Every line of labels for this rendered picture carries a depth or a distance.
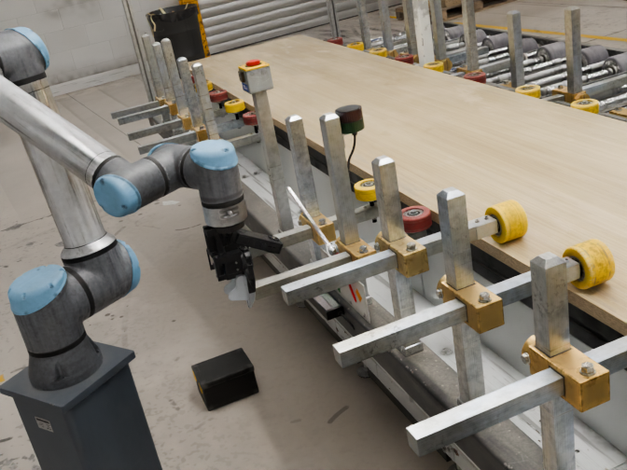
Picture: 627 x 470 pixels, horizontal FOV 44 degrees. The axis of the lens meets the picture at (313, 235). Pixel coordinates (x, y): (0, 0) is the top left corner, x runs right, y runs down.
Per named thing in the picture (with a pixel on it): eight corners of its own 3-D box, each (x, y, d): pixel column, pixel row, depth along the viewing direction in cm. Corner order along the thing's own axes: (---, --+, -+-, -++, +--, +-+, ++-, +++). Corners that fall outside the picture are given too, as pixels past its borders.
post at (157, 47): (178, 145, 364) (152, 43, 344) (176, 145, 367) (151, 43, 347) (186, 144, 365) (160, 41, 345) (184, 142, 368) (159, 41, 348)
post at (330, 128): (356, 309, 187) (324, 117, 168) (351, 302, 190) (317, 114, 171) (369, 304, 188) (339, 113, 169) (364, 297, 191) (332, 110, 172)
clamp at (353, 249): (359, 276, 176) (356, 256, 174) (336, 255, 188) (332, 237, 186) (382, 269, 177) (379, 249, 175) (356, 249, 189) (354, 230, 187)
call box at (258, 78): (251, 97, 212) (244, 69, 209) (243, 93, 218) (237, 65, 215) (274, 90, 214) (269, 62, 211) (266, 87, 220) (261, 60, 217)
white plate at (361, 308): (368, 324, 180) (362, 286, 176) (325, 282, 202) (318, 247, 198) (370, 323, 180) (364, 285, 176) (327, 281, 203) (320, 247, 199)
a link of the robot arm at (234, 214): (237, 189, 168) (250, 202, 160) (241, 210, 170) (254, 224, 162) (197, 200, 166) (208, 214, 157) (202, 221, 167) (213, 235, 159)
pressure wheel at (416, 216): (411, 265, 181) (406, 220, 177) (396, 254, 188) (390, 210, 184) (441, 255, 184) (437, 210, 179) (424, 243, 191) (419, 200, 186)
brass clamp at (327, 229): (316, 246, 198) (313, 228, 196) (298, 229, 210) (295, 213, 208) (339, 240, 200) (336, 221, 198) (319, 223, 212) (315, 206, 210)
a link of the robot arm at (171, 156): (131, 154, 164) (170, 158, 157) (171, 135, 172) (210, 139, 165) (142, 194, 168) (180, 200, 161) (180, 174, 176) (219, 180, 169)
